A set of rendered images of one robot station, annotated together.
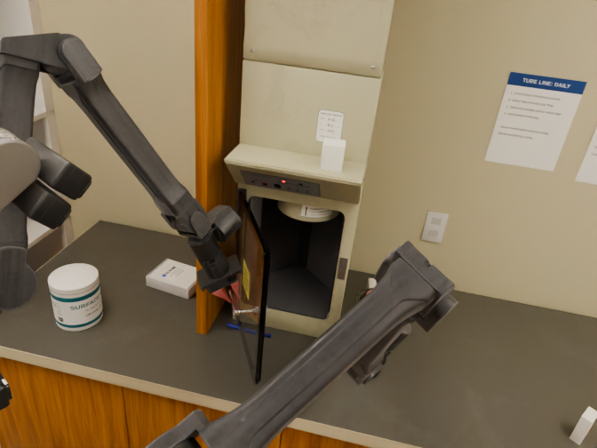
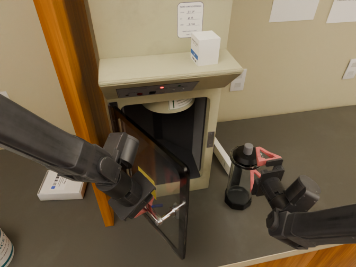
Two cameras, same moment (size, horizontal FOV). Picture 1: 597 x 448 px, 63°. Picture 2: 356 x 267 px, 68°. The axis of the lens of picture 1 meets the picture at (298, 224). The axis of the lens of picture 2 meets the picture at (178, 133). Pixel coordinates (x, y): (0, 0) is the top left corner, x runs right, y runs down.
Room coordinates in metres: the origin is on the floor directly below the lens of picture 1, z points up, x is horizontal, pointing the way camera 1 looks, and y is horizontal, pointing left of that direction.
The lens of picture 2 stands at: (0.53, 0.20, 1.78)
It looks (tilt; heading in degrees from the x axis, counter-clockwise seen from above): 40 degrees down; 339
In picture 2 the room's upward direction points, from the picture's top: 1 degrees clockwise
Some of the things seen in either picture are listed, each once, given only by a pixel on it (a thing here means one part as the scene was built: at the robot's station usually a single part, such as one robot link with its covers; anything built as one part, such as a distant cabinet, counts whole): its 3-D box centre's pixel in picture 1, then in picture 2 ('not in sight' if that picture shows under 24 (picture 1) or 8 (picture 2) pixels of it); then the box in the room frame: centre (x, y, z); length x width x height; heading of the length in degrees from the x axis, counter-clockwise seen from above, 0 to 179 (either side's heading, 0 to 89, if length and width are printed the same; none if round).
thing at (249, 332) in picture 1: (247, 285); (149, 187); (0.99, 0.11, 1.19); 0.30 x 0.01 x 0.40; 20
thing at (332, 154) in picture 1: (332, 155); (204, 48); (1.05, -0.06, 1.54); 0.05 x 0.05 x 0.06; 86
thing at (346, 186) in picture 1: (294, 180); (169, 82); (1.07, 0.02, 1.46); 0.32 x 0.12 x 0.10; 81
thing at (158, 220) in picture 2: (241, 302); (156, 208); (0.91, 0.11, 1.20); 0.10 x 0.05 x 0.03; 20
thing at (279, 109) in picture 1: (304, 199); (160, 91); (1.25, -0.01, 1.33); 0.32 x 0.25 x 0.77; 81
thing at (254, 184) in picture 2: not in sight; (259, 177); (0.93, -0.21, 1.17); 0.09 x 0.07 x 0.07; 171
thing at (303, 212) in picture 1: (309, 198); (167, 90); (1.22, -0.02, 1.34); 0.18 x 0.18 x 0.05
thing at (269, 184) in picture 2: not in sight; (273, 189); (0.86, -0.20, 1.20); 0.07 x 0.07 x 0.10; 81
